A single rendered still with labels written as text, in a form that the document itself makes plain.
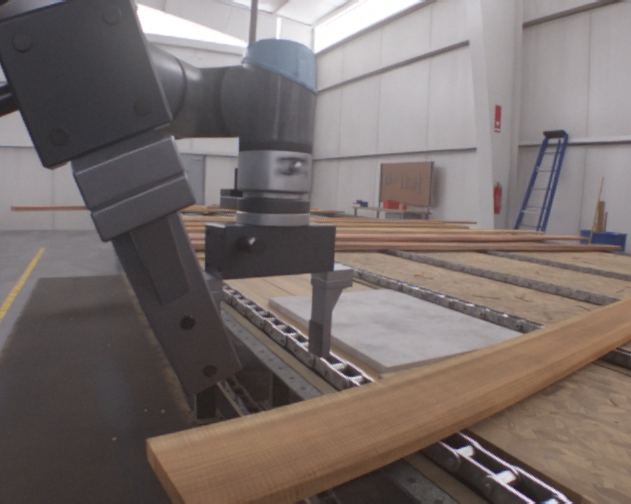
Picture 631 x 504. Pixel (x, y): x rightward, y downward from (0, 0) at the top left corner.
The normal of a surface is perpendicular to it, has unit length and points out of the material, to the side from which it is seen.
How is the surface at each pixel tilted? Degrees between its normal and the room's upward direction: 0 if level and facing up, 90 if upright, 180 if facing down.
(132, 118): 98
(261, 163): 90
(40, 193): 89
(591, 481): 0
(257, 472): 0
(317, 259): 90
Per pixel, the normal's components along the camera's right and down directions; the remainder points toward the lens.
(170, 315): 0.49, 0.26
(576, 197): -0.73, 0.02
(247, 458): 0.04, -0.99
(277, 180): 0.17, 0.14
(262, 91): -0.25, 0.11
